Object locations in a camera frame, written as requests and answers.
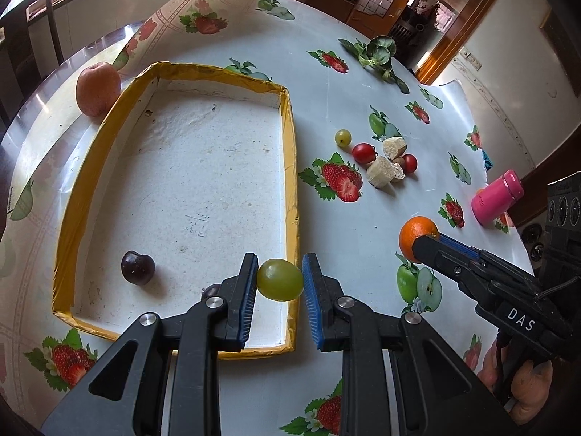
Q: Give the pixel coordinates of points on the wall socket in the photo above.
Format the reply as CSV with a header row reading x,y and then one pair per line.
x,y
472,60

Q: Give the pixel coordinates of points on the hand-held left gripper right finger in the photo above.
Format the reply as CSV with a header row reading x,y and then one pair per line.
x,y
313,299

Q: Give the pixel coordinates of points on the beige crumbly chunk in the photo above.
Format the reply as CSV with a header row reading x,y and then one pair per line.
x,y
383,172
394,146

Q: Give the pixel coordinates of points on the pink bottle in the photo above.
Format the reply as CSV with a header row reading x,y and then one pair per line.
x,y
497,202

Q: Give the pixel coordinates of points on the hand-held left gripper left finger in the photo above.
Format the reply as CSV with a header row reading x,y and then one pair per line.
x,y
247,302

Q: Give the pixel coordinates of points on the green grape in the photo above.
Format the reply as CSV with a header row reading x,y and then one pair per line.
x,y
342,137
280,280

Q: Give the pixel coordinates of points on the white foam box yellow rim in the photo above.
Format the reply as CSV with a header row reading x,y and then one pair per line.
x,y
190,168

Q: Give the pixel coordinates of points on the dark purple grape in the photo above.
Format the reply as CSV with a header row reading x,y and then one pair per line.
x,y
211,290

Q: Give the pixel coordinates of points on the fruit-print tablecloth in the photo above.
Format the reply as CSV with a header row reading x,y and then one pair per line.
x,y
290,54

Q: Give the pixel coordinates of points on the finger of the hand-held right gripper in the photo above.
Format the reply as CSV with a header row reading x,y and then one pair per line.
x,y
458,243
447,261

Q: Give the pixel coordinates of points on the dark purple plum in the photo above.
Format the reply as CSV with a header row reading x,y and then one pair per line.
x,y
137,268

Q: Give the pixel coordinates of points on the green bok choy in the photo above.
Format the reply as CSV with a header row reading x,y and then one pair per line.
x,y
374,57

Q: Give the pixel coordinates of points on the red apple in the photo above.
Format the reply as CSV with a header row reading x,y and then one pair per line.
x,y
97,88

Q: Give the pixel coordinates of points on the brown longan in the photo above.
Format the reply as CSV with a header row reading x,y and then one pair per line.
x,y
398,161

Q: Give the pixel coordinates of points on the orange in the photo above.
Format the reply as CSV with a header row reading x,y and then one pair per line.
x,y
414,234

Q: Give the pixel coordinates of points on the dark wooden chair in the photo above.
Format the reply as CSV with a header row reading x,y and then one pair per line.
x,y
18,59

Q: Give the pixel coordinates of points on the red cherry tomato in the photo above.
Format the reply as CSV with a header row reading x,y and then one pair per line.
x,y
410,162
363,152

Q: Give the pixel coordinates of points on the person's right hand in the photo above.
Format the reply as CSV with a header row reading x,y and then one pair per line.
x,y
531,386

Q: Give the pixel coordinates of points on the wooden door frame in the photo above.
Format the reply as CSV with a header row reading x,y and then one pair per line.
x,y
458,22

